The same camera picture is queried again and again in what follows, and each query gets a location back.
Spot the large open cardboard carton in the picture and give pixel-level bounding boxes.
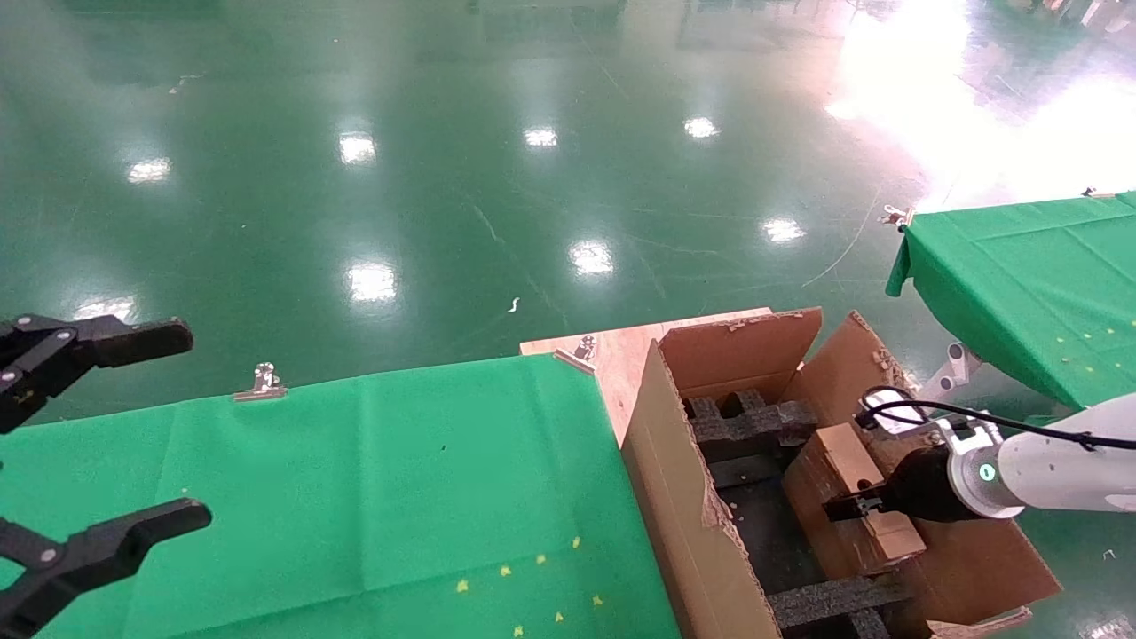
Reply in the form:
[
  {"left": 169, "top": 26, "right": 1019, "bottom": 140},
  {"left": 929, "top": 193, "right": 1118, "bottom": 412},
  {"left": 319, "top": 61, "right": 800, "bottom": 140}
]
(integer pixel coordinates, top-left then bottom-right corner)
[{"left": 619, "top": 306, "right": 1063, "bottom": 639}]

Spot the white table leg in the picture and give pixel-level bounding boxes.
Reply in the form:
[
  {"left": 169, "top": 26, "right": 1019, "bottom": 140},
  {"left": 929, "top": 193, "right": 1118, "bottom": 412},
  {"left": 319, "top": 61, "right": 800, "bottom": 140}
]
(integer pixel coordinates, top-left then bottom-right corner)
[{"left": 919, "top": 342, "right": 982, "bottom": 402}]

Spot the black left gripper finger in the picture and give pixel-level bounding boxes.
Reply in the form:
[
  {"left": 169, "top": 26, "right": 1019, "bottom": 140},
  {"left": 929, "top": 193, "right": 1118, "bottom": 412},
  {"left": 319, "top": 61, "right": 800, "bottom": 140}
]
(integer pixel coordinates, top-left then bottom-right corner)
[
  {"left": 0, "top": 499, "right": 214, "bottom": 639},
  {"left": 0, "top": 315, "right": 194, "bottom": 436}
]

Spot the small cardboard box with hole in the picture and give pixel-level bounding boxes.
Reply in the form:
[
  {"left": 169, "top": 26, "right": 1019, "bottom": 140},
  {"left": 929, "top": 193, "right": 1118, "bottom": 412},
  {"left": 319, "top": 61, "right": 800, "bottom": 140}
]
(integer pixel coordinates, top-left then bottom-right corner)
[{"left": 815, "top": 423, "right": 928, "bottom": 564}]

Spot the green tablecloth with yellow marks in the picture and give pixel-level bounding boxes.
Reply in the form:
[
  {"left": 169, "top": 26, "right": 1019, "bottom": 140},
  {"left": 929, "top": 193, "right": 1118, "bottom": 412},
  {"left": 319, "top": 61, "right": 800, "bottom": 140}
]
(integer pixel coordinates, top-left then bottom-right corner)
[{"left": 0, "top": 353, "right": 680, "bottom": 639}]

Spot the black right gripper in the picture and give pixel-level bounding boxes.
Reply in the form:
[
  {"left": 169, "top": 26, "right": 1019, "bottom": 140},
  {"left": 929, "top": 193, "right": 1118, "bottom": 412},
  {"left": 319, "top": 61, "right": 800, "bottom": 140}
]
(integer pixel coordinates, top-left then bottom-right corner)
[{"left": 824, "top": 446, "right": 966, "bottom": 523}]

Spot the black foam insert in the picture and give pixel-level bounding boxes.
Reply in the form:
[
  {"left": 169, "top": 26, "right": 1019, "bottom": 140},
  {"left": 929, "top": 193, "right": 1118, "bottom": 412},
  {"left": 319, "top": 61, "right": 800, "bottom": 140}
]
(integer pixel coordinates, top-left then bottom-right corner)
[
  {"left": 682, "top": 389, "right": 819, "bottom": 462},
  {"left": 765, "top": 577, "right": 915, "bottom": 639}
]

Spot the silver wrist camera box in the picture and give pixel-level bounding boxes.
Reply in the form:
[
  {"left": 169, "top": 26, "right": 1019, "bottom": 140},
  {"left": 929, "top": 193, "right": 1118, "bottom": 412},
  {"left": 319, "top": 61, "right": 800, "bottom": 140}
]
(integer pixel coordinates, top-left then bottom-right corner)
[{"left": 865, "top": 390, "right": 1004, "bottom": 455}]

